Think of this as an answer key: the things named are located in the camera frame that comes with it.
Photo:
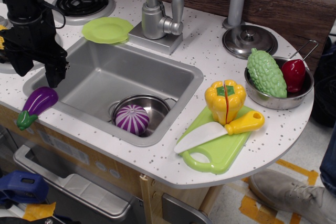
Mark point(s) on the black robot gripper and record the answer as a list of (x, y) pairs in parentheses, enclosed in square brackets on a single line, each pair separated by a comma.
[(32, 38)]

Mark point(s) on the purple toy eggplant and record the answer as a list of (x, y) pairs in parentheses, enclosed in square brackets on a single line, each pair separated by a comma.
[(39, 101)]

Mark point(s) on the light green toy plate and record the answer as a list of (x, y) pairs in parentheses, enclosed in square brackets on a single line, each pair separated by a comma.
[(107, 30)]

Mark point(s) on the grey toy sink basin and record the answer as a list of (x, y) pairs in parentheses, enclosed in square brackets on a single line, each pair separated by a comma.
[(101, 75)]

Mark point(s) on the front black coil burner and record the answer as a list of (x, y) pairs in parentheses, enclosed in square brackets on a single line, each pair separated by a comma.
[(7, 68)]

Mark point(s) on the black coil burner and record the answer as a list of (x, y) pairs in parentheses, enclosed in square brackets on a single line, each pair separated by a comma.
[(7, 68), (79, 12)]

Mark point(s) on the rear black coil burner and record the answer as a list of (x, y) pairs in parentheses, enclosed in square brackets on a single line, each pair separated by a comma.
[(79, 12)]

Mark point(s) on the yellow toy corn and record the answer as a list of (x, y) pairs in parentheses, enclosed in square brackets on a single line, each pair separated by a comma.
[(3, 30)]

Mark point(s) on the purple white striped toy onion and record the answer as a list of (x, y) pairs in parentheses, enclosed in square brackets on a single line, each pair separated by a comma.
[(133, 119)]

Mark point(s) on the silver toy faucet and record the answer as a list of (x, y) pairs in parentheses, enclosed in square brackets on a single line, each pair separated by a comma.
[(157, 31)]

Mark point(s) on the small steel pot in sink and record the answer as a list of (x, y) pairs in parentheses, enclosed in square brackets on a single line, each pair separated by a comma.
[(156, 107)]

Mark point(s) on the yellow toy bell pepper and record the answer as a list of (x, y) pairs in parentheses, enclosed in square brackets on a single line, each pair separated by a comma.
[(225, 99)]

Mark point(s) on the steel pot lid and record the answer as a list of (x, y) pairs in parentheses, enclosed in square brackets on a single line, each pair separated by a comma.
[(240, 40)]

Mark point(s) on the green toy cutting board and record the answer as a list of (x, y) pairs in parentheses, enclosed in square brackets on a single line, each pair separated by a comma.
[(215, 156)]

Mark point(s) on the green toy bitter gourd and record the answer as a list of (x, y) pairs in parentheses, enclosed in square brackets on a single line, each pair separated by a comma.
[(266, 74)]

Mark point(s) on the red toy pepper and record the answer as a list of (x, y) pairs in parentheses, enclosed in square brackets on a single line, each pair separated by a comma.
[(294, 73)]

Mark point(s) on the grey suede shoe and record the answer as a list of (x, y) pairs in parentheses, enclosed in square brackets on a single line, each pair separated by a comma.
[(285, 193)]

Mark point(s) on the blue jeans leg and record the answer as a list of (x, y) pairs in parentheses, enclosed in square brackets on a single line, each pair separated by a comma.
[(327, 167)]

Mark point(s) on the silver oven door handle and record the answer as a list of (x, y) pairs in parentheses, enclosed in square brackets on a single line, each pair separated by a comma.
[(80, 195)]

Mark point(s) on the blue clamp handle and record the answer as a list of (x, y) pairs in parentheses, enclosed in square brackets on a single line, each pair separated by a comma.
[(23, 187)]

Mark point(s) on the yellow handled toy knife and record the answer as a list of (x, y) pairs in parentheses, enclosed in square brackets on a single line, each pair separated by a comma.
[(251, 121)]

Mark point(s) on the steel pan with wire handle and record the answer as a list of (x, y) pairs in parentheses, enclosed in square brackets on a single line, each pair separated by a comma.
[(292, 100)]

